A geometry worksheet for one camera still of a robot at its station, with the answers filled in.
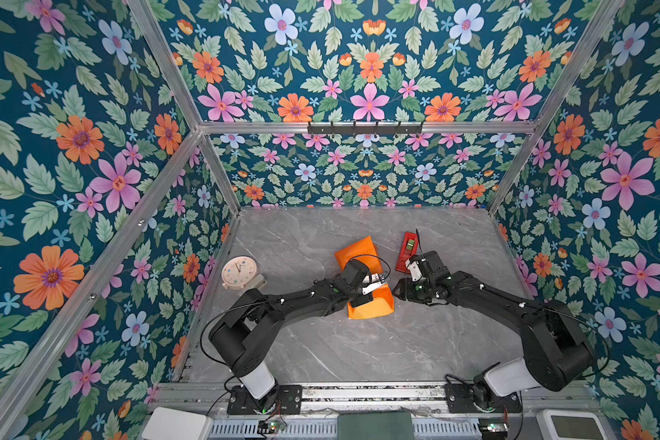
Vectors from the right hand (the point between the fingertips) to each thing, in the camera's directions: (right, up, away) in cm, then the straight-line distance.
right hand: (403, 288), depth 89 cm
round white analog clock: (-58, +4, +9) cm, 59 cm away
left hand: (-11, +2, +1) cm, 12 cm away
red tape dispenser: (+4, +13, +11) cm, 17 cm away
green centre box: (-11, -33, -18) cm, 39 cm away
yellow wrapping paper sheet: (-12, +12, +7) cm, 18 cm away
